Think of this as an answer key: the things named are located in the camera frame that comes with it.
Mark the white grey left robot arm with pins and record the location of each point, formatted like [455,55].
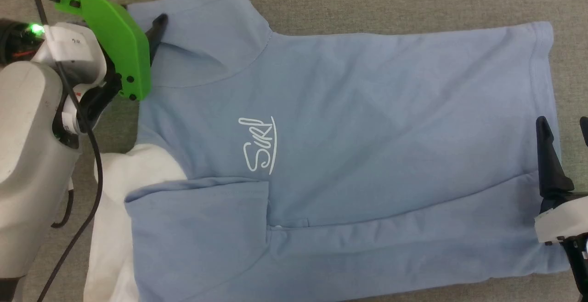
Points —
[27,132]

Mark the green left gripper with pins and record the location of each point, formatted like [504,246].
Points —
[124,44]

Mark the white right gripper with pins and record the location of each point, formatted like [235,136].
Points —
[562,221]

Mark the light blue white-sleeved shirt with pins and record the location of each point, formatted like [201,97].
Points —
[367,132]

